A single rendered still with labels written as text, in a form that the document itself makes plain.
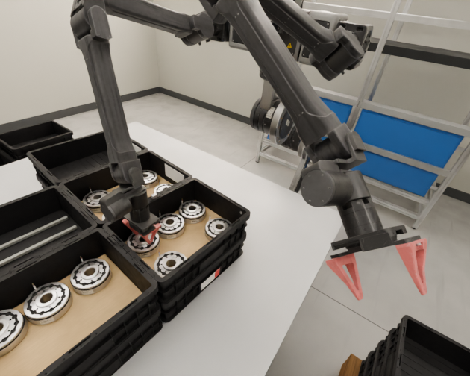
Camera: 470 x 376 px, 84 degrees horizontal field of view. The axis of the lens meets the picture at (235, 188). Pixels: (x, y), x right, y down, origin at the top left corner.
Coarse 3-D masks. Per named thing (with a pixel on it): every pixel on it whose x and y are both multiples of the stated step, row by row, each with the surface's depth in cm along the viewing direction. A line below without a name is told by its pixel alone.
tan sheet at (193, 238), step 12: (216, 216) 105; (192, 228) 98; (204, 228) 99; (168, 240) 92; (180, 240) 93; (192, 240) 94; (204, 240) 94; (156, 252) 88; (180, 252) 89; (192, 252) 89
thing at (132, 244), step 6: (132, 234) 89; (138, 234) 89; (150, 234) 90; (156, 234) 90; (132, 240) 87; (156, 240) 88; (132, 246) 85; (138, 246) 85; (144, 246) 85; (150, 246) 86
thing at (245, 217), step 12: (192, 180) 106; (168, 192) 98; (216, 192) 101; (240, 204) 96; (108, 228) 81; (228, 228) 86; (120, 240) 78; (216, 240) 82; (132, 252) 75; (204, 252) 79; (180, 264) 73; (192, 264) 76; (156, 276) 70; (168, 276) 70
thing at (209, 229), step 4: (212, 220) 98; (216, 220) 99; (220, 220) 99; (224, 220) 99; (208, 224) 96; (212, 224) 96; (228, 224) 98; (208, 228) 95; (212, 228) 95; (208, 232) 93; (212, 232) 93; (216, 232) 93; (220, 232) 94; (212, 236) 92
